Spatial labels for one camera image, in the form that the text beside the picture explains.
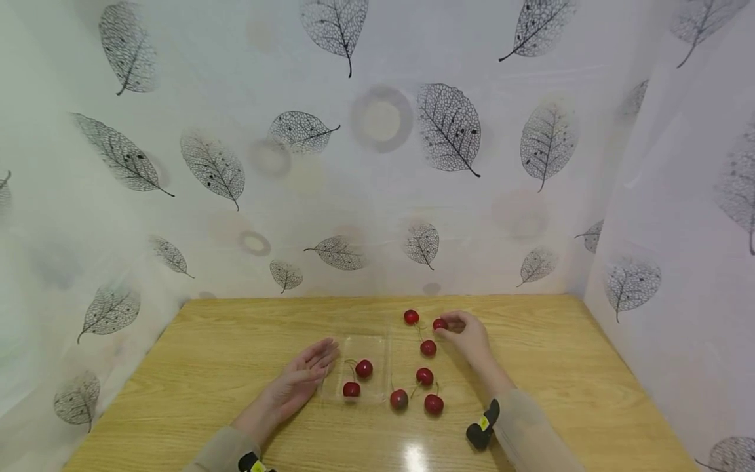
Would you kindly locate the person's left hand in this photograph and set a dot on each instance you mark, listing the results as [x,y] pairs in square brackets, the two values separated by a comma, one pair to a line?
[289,390]

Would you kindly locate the clear plastic tray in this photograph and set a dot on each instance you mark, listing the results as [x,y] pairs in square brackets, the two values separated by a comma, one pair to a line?
[368,347]

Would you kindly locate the black wrist band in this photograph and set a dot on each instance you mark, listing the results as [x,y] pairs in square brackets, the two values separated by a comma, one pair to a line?
[482,429]
[252,464]

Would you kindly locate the person's right forearm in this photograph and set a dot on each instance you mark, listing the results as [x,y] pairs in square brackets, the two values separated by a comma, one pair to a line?
[534,436]

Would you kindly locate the red cherry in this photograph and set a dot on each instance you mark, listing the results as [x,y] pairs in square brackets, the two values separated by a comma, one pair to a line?
[351,389]
[411,317]
[399,399]
[433,404]
[364,368]
[428,348]
[439,324]
[424,376]

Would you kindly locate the person's right hand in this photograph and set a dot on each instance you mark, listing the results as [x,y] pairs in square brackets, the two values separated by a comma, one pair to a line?
[475,344]

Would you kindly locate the person's left forearm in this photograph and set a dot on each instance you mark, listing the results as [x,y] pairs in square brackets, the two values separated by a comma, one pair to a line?
[227,449]

